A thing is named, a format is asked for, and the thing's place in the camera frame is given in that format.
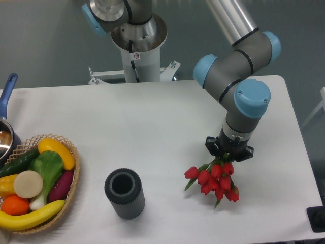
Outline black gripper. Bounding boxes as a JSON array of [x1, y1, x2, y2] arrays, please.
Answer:
[[205, 134, 254, 162]]

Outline red tulip bouquet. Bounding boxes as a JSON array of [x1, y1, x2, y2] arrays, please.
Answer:
[[184, 152, 240, 207]]

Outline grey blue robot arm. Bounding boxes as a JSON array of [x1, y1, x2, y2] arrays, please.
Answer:
[[82, 1, 281, 162]]

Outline black device at edge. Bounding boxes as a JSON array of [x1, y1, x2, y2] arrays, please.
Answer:
[[306, 206, 324, 233]]

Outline dark grey ribbed vase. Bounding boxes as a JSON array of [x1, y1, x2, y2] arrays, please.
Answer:
[[104, 168, 145, 220]]

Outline purple sweet potato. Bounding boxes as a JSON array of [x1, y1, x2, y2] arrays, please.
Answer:
[[48, 171, 74, 203]]

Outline green bok choy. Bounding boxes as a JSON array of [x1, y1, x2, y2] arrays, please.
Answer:
[[28, 151, 63, 211]]

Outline woven wicker basket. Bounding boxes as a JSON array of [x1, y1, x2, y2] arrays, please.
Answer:
[[5, 134, 80, 234]]

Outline beige round disc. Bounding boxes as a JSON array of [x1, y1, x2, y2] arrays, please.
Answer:
[[13, 170, 43, 199]]

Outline green cucumber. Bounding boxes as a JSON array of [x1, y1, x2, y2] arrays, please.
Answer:
[[1, 148, 40, 178]]

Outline orange fruit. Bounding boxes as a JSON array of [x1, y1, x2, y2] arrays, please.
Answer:
[[1, 195, 29, 216]]

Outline yellow bell pepper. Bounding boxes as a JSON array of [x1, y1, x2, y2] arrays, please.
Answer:
[[0, 174, 18, 199]]

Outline yellow banana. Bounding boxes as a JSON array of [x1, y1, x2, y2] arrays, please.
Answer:
[[1, 200, 65, 231]]

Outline white frame at right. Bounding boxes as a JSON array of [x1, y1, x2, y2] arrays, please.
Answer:
[[302, 87, 324, 129]]

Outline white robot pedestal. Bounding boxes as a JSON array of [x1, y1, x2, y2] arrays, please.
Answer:
[[88, 14, 180, 85]]

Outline black pedestal cable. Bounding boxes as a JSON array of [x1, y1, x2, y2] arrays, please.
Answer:
[[128, 40, 141, 83]]

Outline blue handled saucepan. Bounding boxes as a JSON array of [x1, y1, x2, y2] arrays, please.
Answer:
[[1, 73, 21, 168]]

